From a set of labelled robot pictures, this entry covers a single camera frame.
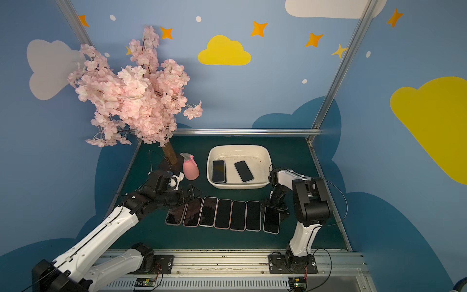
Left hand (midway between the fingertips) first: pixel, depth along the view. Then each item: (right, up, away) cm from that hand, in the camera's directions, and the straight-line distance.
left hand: (196, 193), depth 76 cm
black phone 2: (+34, -15, +10) cm, 39 cm away
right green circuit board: (+42, -36, -4) cm, 56 cm away
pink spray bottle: (-8, +9, +21) cm, 25 cm away
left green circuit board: (-20, -35, -5) cm, 40 cm away
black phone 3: (+21, +7, +28) cm, 36 cm away
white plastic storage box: (+31, +15, +35) cm, 49 cm away
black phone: (+26, -14, +14) cm, 32 cm away
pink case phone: (+11, -13, +12) cm, 20 cm away
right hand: (+35, -13, +12) cm, 39 cm away
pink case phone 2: (+18, -14, +10) cm, 25 cm away
